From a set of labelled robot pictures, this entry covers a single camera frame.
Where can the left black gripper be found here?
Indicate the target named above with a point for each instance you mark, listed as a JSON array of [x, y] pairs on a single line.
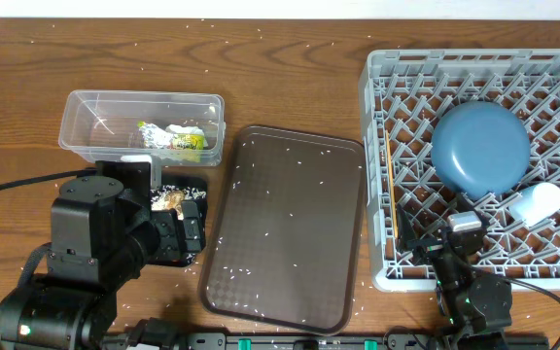
[[183, 229]]

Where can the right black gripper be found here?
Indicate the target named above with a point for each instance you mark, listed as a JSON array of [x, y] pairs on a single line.
[[431, 247]]

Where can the brown food chunk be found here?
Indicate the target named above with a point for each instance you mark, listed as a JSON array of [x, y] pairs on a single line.
[[169, 200]]

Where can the yellow snack wrapper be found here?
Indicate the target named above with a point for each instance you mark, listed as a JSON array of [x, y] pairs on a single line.
[[188, 142]]

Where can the foil ball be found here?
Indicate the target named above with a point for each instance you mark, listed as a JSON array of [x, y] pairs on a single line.
[[153, 137]]

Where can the large blue plate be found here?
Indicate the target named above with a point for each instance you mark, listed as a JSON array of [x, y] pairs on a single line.
[[479, 148]]

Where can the wooden chopstick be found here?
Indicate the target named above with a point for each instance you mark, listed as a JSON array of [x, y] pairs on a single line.
[[391, 185]]

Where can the light blue plastic cup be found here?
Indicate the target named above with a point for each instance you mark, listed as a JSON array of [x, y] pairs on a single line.
[[536, 203]]

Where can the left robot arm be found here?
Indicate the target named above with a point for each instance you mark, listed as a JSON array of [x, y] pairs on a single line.
[[104, 231]]

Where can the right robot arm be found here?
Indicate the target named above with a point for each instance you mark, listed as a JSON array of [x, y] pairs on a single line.
[[477, 304]]

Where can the grey plastic dishwasher rack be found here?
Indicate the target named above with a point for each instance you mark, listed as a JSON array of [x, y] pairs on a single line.
[[407, 92]]

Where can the black plastic tray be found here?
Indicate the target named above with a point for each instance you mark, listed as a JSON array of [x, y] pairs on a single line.
[[188, 181]]

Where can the spilled white rice pile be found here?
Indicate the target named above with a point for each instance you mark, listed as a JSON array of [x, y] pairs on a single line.
[[192, 193]]

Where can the clear plastic bin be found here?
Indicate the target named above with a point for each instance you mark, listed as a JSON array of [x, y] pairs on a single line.
[[103, 124]]

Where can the dark brown serving tray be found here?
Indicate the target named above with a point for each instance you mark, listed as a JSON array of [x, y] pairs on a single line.
[[287, 233]]

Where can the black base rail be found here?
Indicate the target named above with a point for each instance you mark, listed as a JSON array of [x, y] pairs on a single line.
[[309, 341]]

